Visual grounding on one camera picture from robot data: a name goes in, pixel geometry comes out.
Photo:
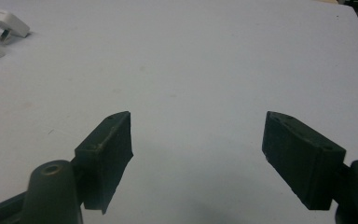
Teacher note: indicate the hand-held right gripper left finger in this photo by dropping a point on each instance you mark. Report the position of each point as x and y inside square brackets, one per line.
[105, 161]

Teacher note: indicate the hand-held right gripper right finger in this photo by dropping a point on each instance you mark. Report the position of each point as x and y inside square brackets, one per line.
[301, 161]

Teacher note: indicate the white stapler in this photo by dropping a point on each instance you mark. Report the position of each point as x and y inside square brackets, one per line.
[7, 23]

